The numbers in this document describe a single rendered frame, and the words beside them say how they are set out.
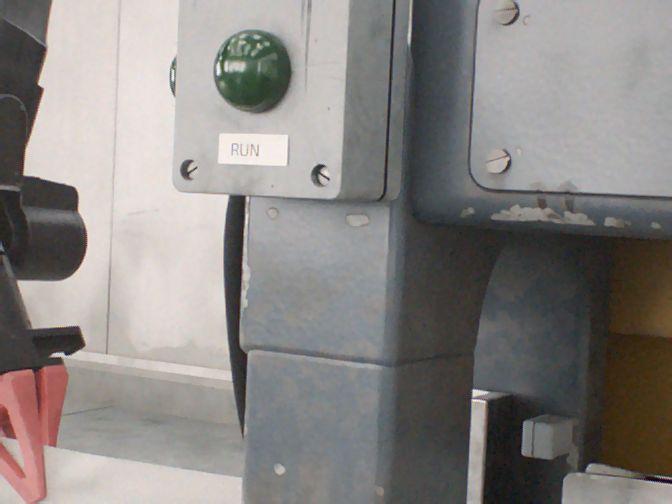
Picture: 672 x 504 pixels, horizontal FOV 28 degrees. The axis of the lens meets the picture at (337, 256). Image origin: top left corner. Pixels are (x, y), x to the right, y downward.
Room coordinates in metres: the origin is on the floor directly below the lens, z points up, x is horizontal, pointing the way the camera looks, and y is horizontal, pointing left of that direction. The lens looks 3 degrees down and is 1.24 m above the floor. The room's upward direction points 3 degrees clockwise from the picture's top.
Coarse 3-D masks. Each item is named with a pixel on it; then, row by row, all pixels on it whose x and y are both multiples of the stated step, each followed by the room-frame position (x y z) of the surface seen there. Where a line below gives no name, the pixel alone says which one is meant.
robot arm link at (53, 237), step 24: (0, 96) 0.83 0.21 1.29; (0, 120) 0.83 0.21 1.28; (24, 120) 0.85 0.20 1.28; (0, 144) 0.83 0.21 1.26; (24, 144) 0.85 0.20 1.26; (0, 168) 0.83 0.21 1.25; (24, 192) 0.88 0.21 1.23; (48, 192) 0.90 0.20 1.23; (72, 192) 0.92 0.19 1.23; (24, 216) 0.88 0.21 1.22; (48, 216) 0.90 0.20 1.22; (72, 216) 0.92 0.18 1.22; (24, 240) 0.88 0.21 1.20; (48, 240) 0.89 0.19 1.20; (72, 240) 0.91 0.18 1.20; (24, 264) 0.88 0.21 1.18; (48, 264) 0.90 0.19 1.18; (72, 264) 0.92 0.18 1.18
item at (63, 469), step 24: (48, 456) 0.80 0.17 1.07; (72, 456) 0.79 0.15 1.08; (96, 456) 0.78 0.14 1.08; (0, 480) 0.82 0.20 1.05; (48, 480) 0.80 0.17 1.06; (72, 480) 0.79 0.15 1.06; (96, 480) 0.78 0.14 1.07; (120, 480) 0.77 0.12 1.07; (144, 480) 0.76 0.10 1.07; (168, 480) 0.75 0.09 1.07; (192, 480) 0.74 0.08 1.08; (216, 480) 0.74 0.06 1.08; (240, 480) 0.73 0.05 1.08
